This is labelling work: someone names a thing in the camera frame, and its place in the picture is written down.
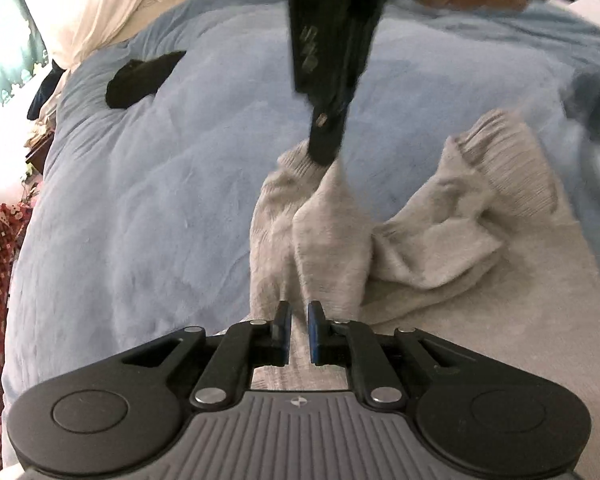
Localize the dark wooden nightstand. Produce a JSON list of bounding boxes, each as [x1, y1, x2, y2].
[[26, 131, 55, 174]]

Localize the grey polo shirt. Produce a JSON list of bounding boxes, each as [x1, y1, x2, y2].
[[249, 108, 600, 411]]

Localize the black garment on bed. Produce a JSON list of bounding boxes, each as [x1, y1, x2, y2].
[[105, 51, 186, 110]]

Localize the blue fleece duvet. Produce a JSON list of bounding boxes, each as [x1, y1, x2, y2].
[[2, 0, 600, 406]]

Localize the green christmas window curtain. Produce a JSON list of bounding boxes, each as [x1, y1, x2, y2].
[[0, 0, 48, 105]]

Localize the dark blue jeans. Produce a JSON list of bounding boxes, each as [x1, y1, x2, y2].
[[565, 70, 600, 144]]

